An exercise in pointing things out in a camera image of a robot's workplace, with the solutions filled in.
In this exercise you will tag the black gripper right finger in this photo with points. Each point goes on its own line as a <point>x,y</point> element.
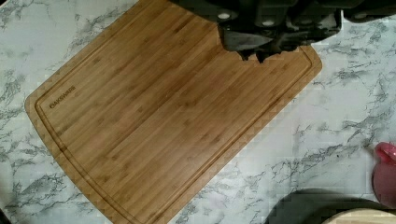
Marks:
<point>279,42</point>

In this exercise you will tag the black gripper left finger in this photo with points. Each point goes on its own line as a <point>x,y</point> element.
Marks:
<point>247,43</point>

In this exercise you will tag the bamboo cutting board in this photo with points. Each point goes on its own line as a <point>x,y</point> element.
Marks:
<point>147,113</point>

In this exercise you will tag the black pot with wooden lid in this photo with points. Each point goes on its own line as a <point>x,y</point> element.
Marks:
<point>314,206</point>

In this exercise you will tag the pink and yellow pitcher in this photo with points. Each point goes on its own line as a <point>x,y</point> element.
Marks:
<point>384,175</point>

